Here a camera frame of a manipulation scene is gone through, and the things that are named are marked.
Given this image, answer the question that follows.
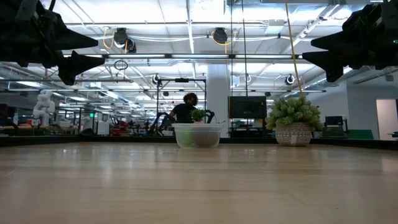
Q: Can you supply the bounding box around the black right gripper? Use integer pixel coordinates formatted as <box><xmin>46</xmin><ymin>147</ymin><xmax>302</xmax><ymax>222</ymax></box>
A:
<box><xmin>302</xmin><ymin>0</ymin><xmax>398</xmax><ymax>83</ymax></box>

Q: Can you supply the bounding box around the person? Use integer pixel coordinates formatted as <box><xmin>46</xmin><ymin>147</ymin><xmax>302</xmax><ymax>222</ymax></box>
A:
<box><xmin>169</xmin><ymin>92</ymin><xmax>200</xmax><ymax>124</ymax></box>

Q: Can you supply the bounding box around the black robot station frame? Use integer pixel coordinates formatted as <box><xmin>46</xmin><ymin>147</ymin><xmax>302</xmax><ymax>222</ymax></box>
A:
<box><xmin>156</xmin><ymin>77</ymin><xmax>208</xmax><ymax>125</ymax></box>

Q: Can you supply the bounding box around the green panel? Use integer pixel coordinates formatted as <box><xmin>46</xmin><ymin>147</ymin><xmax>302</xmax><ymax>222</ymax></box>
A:
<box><xmin>347</xmin><ymin>129</ymin><xmax>375</xmax><ymax>140</ymax></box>

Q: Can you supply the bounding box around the green plant in white pot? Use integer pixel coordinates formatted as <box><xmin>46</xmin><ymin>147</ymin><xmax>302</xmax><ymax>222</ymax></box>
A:
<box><xmin>266</xmin><ymin>95</ymin><xmax>324</xmax><ymax>147</ymax></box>

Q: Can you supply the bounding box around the black boxy machine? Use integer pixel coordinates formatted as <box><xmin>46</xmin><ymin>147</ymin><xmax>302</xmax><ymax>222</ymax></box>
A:
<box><xmin>322</xmin><ymin>115</ymin><xmax>349</xmax><ymax>138</ymax></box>

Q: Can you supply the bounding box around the yellow hanging cable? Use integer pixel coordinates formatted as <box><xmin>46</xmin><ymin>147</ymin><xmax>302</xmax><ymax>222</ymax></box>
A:
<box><xmin>284</xmin><ymin>0</ymin><xmax>304</xmax><ymax>98</ymax></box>

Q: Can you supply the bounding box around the small green plant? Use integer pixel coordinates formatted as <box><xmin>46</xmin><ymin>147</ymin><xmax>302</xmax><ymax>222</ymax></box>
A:
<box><xmin>190</xmin><ymin>108</ymin><xmax>206</xmax><ymax>123</ymax></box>

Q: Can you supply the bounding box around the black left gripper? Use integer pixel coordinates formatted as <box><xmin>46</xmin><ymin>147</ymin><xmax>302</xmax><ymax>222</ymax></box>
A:
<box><xmin>0</xmin><ymin>0</ymin><xmax>106</xmax><ymax>86</ymax></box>

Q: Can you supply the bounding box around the black metal table frame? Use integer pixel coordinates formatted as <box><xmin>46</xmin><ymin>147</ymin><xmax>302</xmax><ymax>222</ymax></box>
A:
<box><xmin>0</xmin><ymin>134</ymin><xmax>398</xmax><ymax>151</ymax></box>

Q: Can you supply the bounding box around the black flat monitor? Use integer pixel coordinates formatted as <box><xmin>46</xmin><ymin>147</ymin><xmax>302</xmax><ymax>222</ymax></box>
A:
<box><xmin>229</xmin><ymin>95</ymin><xmax>269</xmax><ymax>120</ymax></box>

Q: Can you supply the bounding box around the white humanoid robot figure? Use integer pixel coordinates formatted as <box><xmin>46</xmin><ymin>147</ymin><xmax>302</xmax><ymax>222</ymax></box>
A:
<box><xmin>32</xmin><ymin>89</ymin><xmax>57</xmax><ymax>127</ymax></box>

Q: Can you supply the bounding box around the brown toy kiwi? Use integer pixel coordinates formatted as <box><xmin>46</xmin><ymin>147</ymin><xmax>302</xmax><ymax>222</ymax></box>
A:
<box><xmin>192</xmin><ymin>132</ymin><xmax>216</xmax><ymax>149</ymax></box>

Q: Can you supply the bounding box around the clear plastic tupperware container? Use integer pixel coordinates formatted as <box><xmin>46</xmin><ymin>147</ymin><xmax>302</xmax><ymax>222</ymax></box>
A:
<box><xmin>172</xmin><ymin>123</ymin><xmax>224</xmax><ymax>149</ymax></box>

